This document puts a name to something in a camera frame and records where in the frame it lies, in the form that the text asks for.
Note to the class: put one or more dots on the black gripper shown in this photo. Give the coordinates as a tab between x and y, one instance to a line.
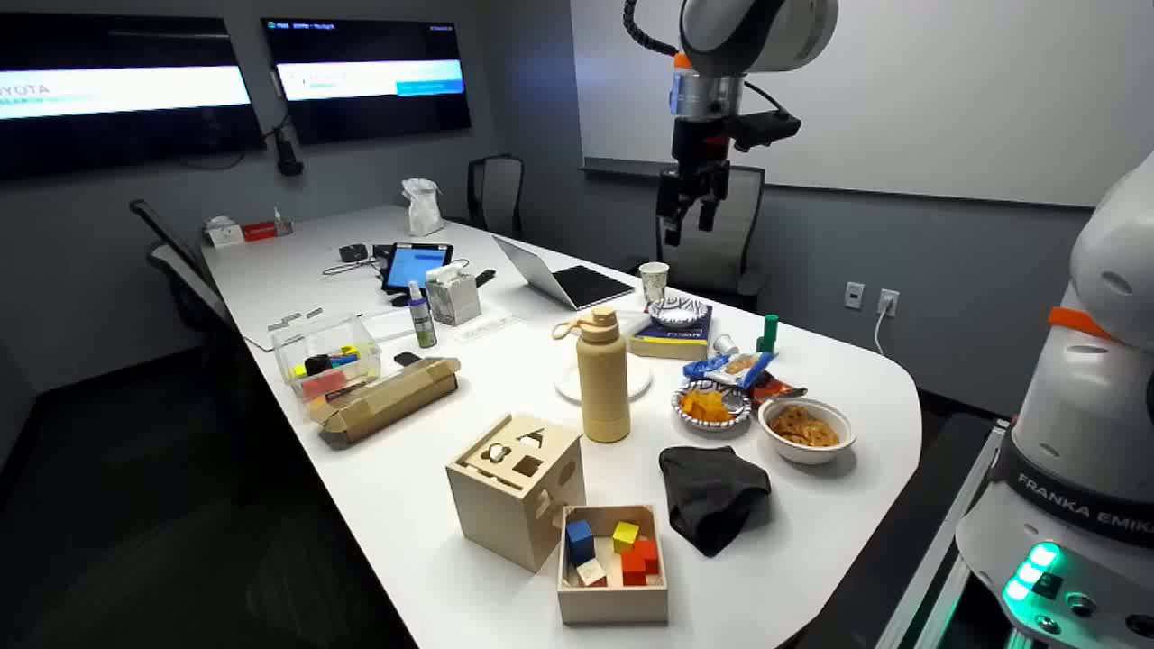
701	150

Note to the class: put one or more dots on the orange cube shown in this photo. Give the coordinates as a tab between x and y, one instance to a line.
641	560

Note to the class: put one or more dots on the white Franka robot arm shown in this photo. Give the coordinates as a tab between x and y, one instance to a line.
1084	397

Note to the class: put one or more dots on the white tissue box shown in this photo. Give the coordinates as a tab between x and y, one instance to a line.
452	297

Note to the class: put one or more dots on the yellow cube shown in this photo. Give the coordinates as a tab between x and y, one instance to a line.
624	535

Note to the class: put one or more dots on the wooden shape sorter box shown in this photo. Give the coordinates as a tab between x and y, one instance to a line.
511	500

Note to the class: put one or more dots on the blue cube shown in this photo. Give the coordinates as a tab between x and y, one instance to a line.
583	539

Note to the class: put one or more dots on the small white box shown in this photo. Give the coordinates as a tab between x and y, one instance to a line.
225	232

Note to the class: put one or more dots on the office chair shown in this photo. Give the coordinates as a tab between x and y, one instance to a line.
165	230
732	245
194	291
497	194

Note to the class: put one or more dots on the patterned plate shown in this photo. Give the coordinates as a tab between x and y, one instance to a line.
681	314

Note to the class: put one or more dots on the open laptop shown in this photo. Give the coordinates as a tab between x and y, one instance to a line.
580	287

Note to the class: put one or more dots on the green cylinder container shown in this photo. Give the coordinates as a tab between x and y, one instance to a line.
769	333

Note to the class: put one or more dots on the blue chip bag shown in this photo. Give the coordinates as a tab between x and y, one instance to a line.
737	370

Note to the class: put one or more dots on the tan water bottle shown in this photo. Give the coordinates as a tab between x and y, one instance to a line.
605	384

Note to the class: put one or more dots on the patterned bowl with orange food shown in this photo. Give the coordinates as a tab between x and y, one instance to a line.
713	405

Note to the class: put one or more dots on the red chip bag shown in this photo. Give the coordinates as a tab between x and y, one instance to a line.
781	387

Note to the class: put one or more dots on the white bowl with cereal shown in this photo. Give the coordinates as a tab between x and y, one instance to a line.
807	430

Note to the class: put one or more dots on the white kettle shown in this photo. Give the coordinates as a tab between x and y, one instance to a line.
424	206

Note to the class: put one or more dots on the whiteboard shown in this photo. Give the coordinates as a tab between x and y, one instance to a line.
938	83

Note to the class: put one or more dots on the tablet with blue screen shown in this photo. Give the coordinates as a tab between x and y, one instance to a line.
417	265

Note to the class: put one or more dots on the black cloth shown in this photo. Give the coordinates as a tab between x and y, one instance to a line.
713	494

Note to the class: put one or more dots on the small spray bottle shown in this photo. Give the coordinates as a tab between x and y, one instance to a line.
424	322

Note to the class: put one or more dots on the black device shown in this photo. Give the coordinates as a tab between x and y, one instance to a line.
355	254

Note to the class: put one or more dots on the natural wood block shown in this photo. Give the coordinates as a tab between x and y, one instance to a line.
590	576

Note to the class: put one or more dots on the clear plastic bin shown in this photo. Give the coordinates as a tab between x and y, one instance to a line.
325	363

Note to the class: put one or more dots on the white paper sheet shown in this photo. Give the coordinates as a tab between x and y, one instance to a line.
286	326

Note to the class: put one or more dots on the red flat package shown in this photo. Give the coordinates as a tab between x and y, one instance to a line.
260	230

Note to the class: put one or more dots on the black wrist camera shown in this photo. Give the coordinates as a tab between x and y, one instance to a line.
766	126

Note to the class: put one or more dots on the wall outlet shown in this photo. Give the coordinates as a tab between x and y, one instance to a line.
888	299
855	293

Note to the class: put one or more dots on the wall monitor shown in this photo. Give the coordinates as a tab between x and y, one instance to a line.
367	76
120	92

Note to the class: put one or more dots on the black conference camera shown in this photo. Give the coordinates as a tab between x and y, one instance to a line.
286	150

